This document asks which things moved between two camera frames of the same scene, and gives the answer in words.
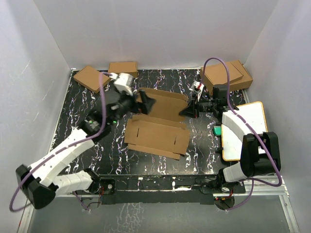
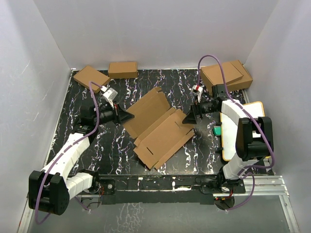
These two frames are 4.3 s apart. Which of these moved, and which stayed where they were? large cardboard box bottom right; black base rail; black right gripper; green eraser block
Moved: black right gripper
Stayed: black base rail; green eraser block; large cardboard box bottom right
